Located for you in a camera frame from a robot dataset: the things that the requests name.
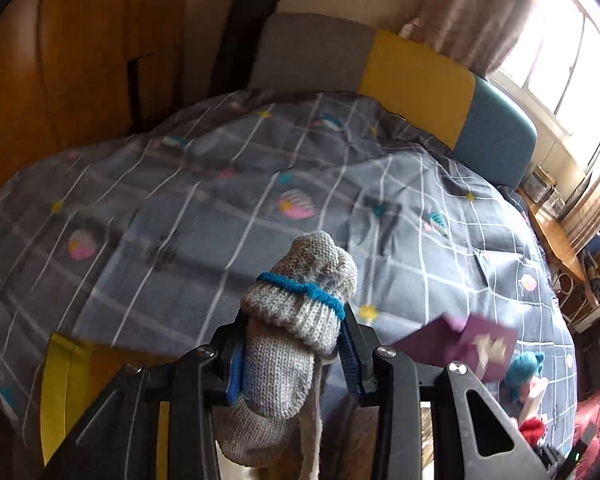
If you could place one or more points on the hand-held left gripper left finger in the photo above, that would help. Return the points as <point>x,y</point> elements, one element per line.
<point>234,377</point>

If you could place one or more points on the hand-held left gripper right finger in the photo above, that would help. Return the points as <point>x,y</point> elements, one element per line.
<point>352,367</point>

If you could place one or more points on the grey knitted sock bundle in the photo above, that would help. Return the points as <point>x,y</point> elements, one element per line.
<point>292,320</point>

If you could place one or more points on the teal plush toy pink dress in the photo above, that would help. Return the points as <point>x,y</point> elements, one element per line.
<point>522,367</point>

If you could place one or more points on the red soft item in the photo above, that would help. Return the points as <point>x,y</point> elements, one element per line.
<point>532,431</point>

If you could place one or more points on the purple cardboard box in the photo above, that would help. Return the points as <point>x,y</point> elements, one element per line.
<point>480,350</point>

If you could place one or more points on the yellow board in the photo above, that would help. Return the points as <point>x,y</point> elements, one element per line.
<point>60,390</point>

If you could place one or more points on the grey checked printed bedspread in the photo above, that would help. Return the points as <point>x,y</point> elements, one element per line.
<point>240,200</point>

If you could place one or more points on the blue round object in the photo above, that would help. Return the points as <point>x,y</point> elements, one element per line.
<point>595,245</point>

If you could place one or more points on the wooden side desk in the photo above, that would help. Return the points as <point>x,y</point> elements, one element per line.
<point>555,240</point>

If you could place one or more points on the beige curtain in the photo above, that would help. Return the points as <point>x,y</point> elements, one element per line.
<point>597,210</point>
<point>475,10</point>

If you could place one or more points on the clear containers on desk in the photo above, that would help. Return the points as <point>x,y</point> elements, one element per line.
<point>542,190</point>

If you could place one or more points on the grey yellow blue headboard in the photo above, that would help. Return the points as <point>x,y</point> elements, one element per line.
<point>415,85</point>

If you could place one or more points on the black rolled mat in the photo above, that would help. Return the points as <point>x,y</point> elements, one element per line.
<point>240,35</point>

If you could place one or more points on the wooden wardrobe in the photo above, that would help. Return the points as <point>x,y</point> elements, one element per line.
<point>70,70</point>

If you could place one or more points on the window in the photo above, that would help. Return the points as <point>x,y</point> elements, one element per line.
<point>570,55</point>

